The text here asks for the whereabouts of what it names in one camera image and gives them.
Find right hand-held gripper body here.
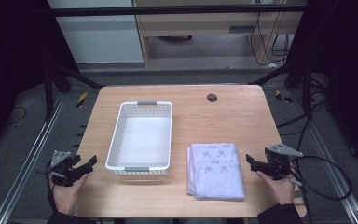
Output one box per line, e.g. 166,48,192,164
262,143,304,181

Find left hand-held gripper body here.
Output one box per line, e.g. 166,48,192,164
47,149,88,188

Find person's right hand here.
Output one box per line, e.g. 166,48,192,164
255,170,296,206

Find person's left hand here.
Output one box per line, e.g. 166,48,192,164
49,173,90,217

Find folded white printed cloth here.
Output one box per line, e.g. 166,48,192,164
186,142,247,201

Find person's right dark sleeve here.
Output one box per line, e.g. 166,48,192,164
256,203,308,224

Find person's dark sleeve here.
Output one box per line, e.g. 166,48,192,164
256,203,308,224
46,210,98,224

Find person's left dark sleeve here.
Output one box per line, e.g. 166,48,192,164
46,210,98,224

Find white plastic basket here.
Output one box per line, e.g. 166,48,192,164
104,100,173,176

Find yellow black striped tape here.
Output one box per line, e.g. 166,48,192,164
274,89,294,104
76,91,89,109

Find black metal stand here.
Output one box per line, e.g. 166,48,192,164
249,60,314,119
42,55,106,123

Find dark curtain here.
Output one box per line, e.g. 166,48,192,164
287,0,358,175
0,0,76,162

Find white cabinet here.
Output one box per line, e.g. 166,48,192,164
48,0,145,65

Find light wooden desk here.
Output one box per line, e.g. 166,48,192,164
131,0,308,68

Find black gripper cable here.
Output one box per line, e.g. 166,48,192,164
45,167,59,214
287,154,353,224

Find aluminium floor rail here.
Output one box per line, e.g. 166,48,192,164
290,89,358,224
0,92,69,224

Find black floor cables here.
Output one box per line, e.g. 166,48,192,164
275,73,335,138

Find thin black floor cable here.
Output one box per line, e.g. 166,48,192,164
5,106,28,126

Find black cables under desk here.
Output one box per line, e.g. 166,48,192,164
249,11,295,68

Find black horizontal frame bar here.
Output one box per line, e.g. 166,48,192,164
49,4,308,18

